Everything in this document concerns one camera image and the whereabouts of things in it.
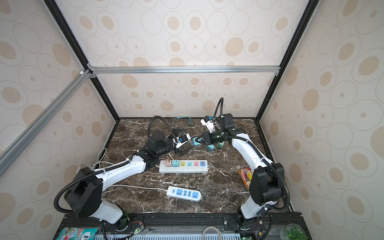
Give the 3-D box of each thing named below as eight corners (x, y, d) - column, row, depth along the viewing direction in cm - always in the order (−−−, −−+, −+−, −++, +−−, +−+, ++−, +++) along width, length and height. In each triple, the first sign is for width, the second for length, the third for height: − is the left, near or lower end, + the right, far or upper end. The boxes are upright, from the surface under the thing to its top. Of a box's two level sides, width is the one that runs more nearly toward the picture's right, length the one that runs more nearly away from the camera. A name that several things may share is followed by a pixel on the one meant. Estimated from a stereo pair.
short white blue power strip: (166, 196, 84) (165, 194, 81) (169, 187, 87) (168, 185, 85) (201, 203, 82) (201, 201, 79) (203, 193, 85) (203, 191, 83)
